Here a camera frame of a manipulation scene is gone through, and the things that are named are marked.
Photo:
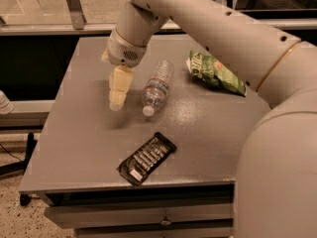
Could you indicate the black snack bar wrapper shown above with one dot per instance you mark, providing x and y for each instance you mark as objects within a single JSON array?
[{"x": 139, "y": 165}]

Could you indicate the black stand base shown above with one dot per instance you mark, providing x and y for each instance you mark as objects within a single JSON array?
[{"x": 21, "y": 165}]

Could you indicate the grey table drawer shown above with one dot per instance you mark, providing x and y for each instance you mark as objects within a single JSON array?
[{"x": 140, "y": 212}]

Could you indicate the green chip bag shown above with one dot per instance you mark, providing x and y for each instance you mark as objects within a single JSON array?
[{"x": 214, "y": 73}]

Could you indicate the white object at left edge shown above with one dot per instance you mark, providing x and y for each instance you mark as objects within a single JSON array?
[{"x": 6, "y": 106}]

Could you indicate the clear plastic water bottle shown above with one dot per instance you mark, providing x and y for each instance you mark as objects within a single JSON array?
[{"x": 155, "y": 93}]

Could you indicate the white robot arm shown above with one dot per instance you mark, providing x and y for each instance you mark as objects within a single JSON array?
[{"x": 276, "y": 176}]

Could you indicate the grey lower drawer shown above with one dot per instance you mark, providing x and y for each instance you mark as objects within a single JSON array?
[{"x": 220, "y": 228}]

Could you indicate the left metal window post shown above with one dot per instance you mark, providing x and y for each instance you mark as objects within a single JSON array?
[{"x": 77, "y": 17}]

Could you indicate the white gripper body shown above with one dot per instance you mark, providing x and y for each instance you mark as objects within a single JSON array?
[{"x": 123, "y": 54}]

